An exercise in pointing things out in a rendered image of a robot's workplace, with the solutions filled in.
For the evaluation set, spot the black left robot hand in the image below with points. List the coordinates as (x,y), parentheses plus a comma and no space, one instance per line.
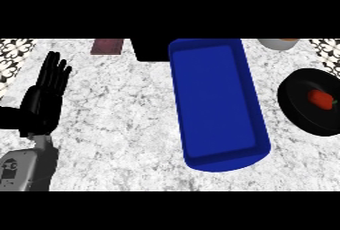
(42,99)

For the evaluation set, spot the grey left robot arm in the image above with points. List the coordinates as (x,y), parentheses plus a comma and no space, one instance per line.
(27,167)

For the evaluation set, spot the blue rectangular tray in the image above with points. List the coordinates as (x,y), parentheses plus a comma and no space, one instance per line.
(215,104)

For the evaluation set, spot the black round pot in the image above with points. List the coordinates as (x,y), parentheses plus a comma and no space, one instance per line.
(309,113)

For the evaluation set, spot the red bell pepper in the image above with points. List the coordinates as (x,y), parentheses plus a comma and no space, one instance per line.
(320,99)

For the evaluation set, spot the maroon rectangular block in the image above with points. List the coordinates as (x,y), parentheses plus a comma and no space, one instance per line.
(107,46)

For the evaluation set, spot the black rectangular appliance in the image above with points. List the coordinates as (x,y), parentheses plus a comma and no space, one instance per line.
(150,49)

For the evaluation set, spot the grey round cup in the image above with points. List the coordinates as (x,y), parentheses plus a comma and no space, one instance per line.
(278,43)

